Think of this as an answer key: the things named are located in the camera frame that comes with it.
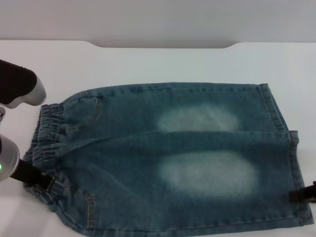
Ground blue denim shorts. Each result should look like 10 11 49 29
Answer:
22 82 312 237

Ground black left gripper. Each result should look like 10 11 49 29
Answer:
17 159 64 196

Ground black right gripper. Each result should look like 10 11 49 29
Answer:
288 181 316 204

